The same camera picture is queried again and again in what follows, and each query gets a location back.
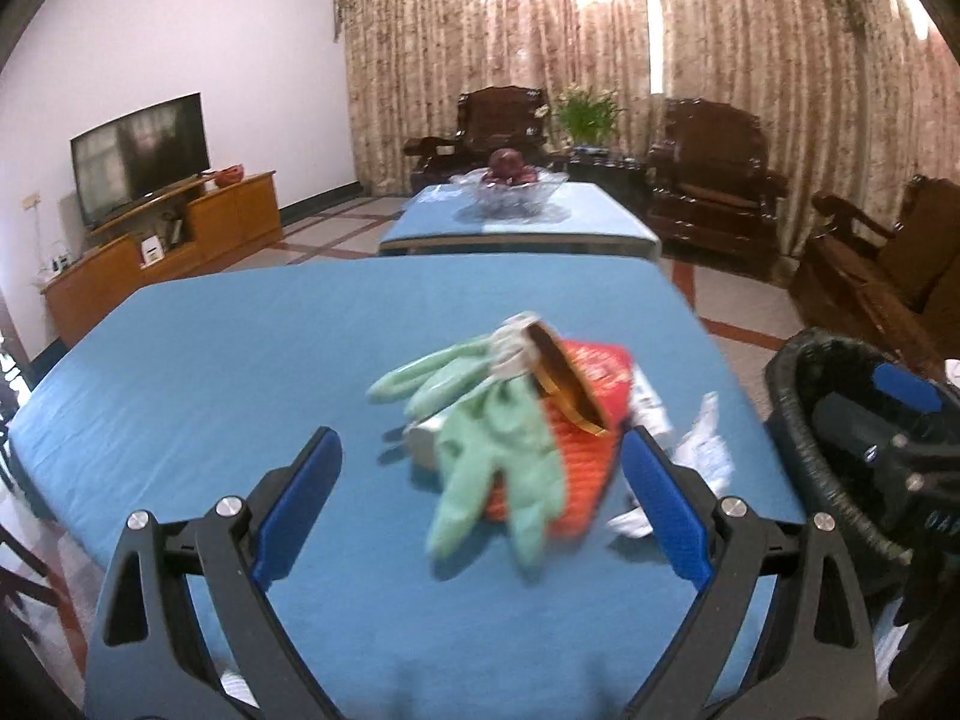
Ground green rubber glove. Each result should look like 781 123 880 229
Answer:
366 337 511 422
427 376 568 571

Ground red ornament on cabinet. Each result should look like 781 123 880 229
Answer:
213 164 245 188

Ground wooden sofa bench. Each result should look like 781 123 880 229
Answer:
789 176 958 380

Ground flat screen television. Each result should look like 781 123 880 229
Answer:
70 93 210 229

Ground red apples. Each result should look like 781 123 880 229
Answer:
482 148 539 187

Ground glass fruit bowl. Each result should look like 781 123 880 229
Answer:
451 167 568 221

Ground black trash bin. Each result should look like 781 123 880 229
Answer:
765 328 958 574

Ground blue cloth coffee table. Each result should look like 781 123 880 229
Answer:
377 182 662 262

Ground white cream tube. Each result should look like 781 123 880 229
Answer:
628 366 675 447

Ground white router box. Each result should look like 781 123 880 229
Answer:
140 234 166 266

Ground potted green plant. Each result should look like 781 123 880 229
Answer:
556 85 620 148

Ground dark wooden side table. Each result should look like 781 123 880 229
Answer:
548 151 649 216

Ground orange foam fruit net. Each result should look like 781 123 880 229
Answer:
483 388 625 542

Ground red snack box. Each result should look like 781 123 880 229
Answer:
524 322 633 437

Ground wooden TV cabinet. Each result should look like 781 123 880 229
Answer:
43 172 281 348

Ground left dark wooden armchair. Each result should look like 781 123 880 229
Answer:
404 86 550 193

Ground right dark wooden armchair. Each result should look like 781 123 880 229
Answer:
646 98 789 273

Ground floral beige curtains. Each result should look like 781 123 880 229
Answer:
334 0 958 254

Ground dark wooden armchair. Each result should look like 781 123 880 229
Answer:
646 98 789 273
404 86 550 193

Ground blue tablecloth near table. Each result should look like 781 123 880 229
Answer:
11 254 804 718

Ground white tube with cap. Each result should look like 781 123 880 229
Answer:
404 408 466 473

